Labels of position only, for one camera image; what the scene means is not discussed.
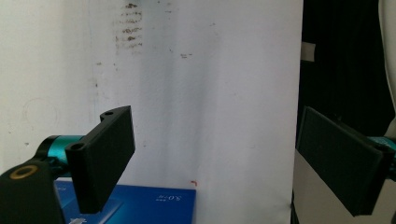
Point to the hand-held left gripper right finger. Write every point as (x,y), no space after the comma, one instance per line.
(339,155)

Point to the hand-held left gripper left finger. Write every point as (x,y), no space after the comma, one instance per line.
(102,155)

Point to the blue flat box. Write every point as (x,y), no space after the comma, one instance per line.
(149,205)

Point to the black curtain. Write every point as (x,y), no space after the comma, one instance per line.
(342,62)

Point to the white tape patch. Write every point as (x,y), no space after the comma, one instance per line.
(308,51)

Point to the white curved tube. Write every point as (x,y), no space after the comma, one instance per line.
(389,46)

